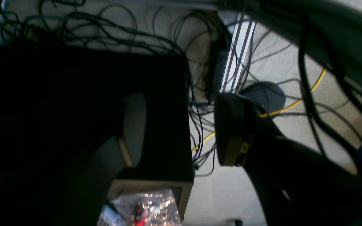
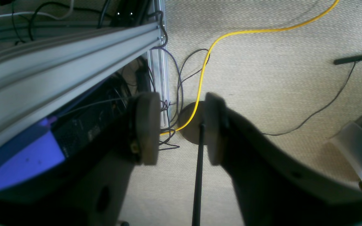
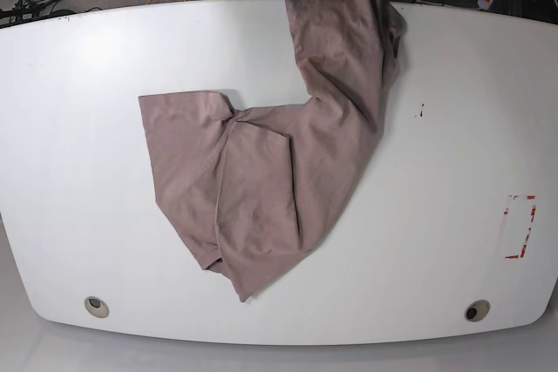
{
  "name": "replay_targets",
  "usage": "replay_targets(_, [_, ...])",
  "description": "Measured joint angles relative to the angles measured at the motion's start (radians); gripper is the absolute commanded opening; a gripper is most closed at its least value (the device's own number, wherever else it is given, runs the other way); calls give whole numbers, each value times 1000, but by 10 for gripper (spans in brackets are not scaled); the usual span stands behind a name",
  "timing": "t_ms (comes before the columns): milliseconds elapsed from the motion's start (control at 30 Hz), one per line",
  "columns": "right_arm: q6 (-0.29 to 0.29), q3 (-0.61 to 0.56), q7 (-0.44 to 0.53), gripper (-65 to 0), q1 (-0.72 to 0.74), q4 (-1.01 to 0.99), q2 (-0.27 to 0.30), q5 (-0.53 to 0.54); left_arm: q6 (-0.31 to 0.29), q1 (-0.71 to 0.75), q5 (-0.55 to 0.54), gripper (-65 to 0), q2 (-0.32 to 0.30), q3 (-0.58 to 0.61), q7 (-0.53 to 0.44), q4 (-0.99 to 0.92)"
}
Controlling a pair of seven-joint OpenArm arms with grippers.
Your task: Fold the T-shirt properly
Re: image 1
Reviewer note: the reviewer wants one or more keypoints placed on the dark round floor base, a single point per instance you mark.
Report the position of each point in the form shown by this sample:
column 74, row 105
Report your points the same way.
column 268, row 98

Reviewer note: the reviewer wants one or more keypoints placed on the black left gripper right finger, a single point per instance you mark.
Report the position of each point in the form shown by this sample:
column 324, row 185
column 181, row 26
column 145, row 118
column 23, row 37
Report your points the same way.
column 296, row 186

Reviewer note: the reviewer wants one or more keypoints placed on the black computer case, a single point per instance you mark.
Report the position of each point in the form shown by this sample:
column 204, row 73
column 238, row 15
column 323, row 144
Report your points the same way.
column 59, row 104

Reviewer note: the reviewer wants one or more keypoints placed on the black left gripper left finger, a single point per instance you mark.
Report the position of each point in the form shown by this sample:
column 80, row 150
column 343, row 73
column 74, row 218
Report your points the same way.
column 120, row 151

